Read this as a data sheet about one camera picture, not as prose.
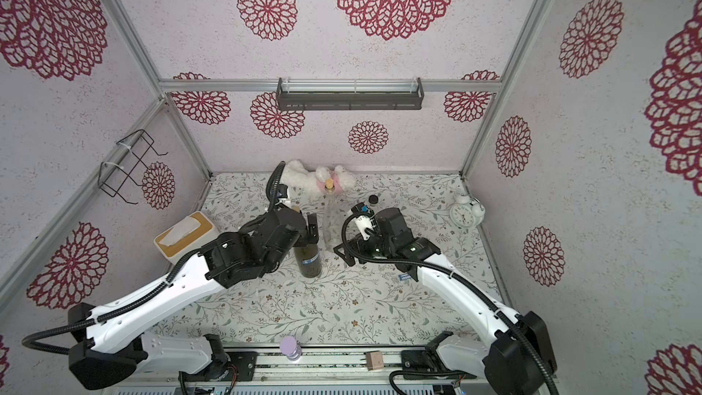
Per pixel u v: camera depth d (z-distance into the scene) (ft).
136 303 1.30
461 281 1.57
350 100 3.00
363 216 2.21
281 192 1.85
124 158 2.51
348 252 2.23
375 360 2.39
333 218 2.06
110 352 1.31
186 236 3.09
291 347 2.26
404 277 2.96
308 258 2.63
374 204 2.55
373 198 2.59
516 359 1.28
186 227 3.15
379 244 2.13
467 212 3.15
